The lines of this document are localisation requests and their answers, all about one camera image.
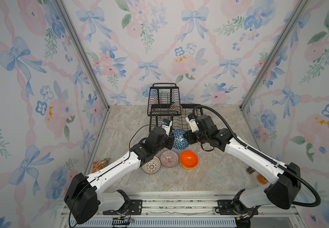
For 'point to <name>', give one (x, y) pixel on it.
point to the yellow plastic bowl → (188, 168)
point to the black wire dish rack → (164, 103)
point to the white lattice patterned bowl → (152, 166)
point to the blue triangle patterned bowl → (180, 142)
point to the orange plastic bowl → (188, 159)
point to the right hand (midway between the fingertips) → (184, 133)
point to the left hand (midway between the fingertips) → (173, 133)
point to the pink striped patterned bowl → (169, 158)
